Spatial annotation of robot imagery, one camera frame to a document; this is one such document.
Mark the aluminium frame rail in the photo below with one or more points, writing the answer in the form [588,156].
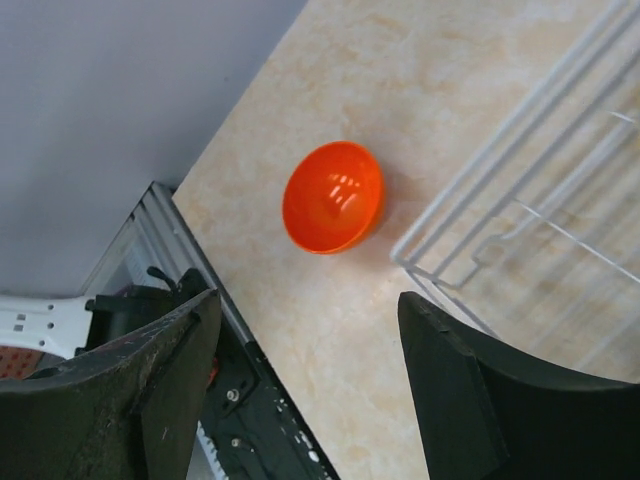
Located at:
[156,235]

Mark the white wire dish rack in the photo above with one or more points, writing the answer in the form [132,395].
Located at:
[536,240]

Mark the orange bottom stacked bowl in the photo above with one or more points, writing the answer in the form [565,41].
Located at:
[334,199]

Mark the orange perforated basket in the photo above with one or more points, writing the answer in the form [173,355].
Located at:
[18,363]

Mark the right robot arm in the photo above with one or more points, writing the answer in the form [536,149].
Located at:
[71,327]

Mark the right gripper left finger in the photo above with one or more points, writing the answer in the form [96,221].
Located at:
[128,409]

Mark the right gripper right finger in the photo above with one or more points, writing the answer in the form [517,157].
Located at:
[487,410]

